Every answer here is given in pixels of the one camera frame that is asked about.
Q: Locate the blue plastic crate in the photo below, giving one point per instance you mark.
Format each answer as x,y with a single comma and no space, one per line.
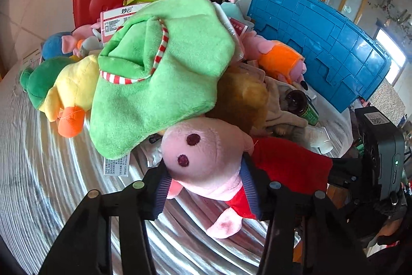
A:
322,36

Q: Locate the pink pig plush red dress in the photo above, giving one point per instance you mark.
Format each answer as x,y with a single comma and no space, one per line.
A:
199,159

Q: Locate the pink printed box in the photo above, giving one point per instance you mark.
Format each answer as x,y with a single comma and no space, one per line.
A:
112,20

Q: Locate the mint plush toy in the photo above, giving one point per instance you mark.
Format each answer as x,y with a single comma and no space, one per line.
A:
235,12

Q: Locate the brown bear plush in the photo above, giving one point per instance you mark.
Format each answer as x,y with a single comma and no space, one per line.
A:
238,101

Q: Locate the yellow duck plush green hat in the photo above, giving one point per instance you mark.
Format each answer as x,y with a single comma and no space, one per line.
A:
74,81

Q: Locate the green plush toy striped trim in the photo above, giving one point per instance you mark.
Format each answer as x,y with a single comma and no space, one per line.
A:
154,94

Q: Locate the beige plush cloth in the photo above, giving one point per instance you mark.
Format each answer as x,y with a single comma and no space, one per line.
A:
280,115

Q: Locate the white plastic piece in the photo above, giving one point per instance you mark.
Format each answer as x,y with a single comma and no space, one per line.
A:
322,139

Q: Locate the hanging vine decoration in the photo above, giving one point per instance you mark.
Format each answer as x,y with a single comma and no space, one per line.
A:
392,7

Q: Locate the small red-pink box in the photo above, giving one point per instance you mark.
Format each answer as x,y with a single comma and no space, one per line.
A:
239,27

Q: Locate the window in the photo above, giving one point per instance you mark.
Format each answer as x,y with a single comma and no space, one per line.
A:
389,52

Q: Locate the pig plush blue dress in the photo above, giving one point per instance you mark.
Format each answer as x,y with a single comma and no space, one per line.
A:
53,46

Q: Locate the pig plush orange dress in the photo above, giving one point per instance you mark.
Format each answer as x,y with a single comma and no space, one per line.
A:
276,60

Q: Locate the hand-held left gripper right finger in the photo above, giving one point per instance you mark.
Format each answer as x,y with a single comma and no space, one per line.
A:
249,188

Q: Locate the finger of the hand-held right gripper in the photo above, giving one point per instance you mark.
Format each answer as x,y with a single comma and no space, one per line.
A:
347,170

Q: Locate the brown bottle green label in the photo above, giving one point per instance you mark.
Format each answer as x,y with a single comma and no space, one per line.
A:
305,110

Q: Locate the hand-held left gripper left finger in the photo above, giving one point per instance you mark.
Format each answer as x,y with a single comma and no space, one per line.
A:
162,197

